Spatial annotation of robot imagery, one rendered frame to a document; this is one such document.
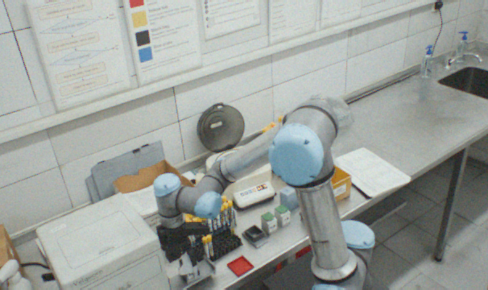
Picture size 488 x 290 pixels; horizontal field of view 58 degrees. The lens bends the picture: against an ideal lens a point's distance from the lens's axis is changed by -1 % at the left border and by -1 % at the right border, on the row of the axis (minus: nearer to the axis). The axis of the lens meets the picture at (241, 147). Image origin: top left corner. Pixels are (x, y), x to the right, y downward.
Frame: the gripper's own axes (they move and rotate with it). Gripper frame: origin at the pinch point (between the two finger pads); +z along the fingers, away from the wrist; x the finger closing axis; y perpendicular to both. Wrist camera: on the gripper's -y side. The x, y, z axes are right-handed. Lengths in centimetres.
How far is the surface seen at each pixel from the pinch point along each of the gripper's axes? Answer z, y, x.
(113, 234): -21.3, 18.9, -5.0
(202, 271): 4.6, -4.1, 1.2
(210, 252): 4.5, -10.9, -4.5
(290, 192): -1.5, -49.1, -6.6
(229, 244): 6.1, -19.0, -5.1
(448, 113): 8, -166, -13
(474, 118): 8, -170, -1
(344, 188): 3, -71, 1
